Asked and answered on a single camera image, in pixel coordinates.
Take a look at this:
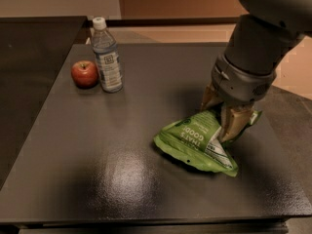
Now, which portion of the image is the green rice chip bag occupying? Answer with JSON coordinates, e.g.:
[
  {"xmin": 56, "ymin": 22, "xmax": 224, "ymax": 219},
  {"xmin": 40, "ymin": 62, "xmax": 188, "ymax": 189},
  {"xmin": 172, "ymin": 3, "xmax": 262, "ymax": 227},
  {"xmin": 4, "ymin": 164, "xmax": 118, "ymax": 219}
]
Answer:
[{"xmin": 154, "ymin": 108, "xmax": 261, "ymax": 177}]

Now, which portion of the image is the red apple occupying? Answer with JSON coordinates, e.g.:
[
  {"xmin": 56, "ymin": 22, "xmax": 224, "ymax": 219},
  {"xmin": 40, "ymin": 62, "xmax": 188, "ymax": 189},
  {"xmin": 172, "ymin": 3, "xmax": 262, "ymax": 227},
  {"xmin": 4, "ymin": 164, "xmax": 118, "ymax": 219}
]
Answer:
[{"xmin": 71, "ymin": 60, "xmax": 98, "ymax": 89}]

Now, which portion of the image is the clear plastic water bottle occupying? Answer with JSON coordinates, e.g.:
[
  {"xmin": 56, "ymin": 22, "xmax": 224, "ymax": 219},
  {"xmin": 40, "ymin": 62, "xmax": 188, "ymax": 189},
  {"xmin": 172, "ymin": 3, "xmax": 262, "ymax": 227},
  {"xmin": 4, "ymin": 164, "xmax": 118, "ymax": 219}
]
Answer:
[{"xmin": 91, "ymin": 17, "xmax": 123, "ymax": 93}]

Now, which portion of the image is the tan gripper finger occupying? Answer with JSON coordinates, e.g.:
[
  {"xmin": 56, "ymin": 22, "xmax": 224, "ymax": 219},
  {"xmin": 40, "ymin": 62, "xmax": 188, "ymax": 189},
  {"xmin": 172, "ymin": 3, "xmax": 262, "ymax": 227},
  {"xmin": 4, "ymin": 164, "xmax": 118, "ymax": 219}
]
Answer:
[
  {"xmin": 218, "ymin": 103, "xmax": 254, "ymax": 142},
  {"xmin": 200, "ymin": 83, "xmax": 223, "ymax": 111}
]

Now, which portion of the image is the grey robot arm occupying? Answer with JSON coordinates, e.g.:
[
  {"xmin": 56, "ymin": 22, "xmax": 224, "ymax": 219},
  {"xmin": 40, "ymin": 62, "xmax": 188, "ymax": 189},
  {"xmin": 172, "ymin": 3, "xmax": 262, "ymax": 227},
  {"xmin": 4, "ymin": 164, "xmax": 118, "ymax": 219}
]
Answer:
[{"xmin": 201, "ymin": 0, "xmax": 312, "ymax": 142}]

